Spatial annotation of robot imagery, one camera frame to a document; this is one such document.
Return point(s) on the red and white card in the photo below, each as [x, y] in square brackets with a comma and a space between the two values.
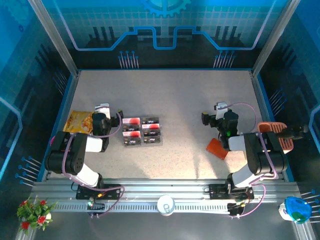
[131, 134]
[131, 121]
[151, 127]

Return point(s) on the black VIP card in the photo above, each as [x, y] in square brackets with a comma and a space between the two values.
[150, 120]
[152, 140]
[130, 128]
[132, 141]
[151, 133]

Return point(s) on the orange card holder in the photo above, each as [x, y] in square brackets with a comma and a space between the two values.
[215, 147]

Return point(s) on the group of red-black packets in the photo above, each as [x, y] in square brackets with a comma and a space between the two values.
[140, 131]

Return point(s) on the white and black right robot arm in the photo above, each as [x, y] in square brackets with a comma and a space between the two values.
[265, 157]

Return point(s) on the yellow snack bag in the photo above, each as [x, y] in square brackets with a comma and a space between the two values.
[77, 122]

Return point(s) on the blue table edge strip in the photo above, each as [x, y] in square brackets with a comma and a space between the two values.
[265, 100]
[62, 107]
[165, 69]

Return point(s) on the orange and white utensil rack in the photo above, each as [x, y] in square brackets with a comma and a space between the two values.
[272, 127]

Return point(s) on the potted plant with red flowers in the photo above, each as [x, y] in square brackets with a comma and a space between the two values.
[32, 215]

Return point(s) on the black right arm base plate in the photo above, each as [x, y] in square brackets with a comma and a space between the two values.
[216, 191]

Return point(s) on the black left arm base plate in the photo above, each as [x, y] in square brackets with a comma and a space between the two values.
[82, 193]

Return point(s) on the aluminium mounting rail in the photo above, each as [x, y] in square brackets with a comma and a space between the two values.
[162, 190]

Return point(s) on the aluminium frame post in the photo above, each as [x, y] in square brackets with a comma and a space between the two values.
[274, 37]
[55, 37]

